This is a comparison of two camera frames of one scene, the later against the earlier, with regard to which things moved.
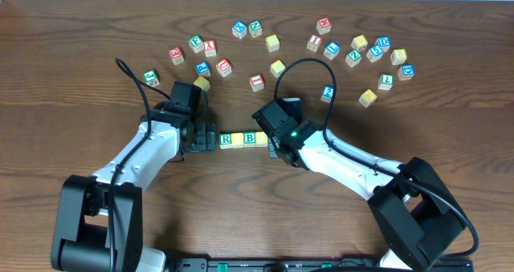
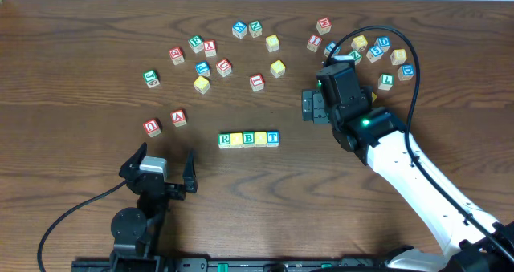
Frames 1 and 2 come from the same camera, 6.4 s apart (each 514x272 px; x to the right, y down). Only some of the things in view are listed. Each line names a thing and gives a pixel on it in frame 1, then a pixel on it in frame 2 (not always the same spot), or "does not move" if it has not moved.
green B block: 249,139 does not move
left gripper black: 205,136 → 168,187
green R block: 226,140 does not move
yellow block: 261,140 does not move
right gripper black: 274,148 → 313,107
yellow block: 237,140 does not move
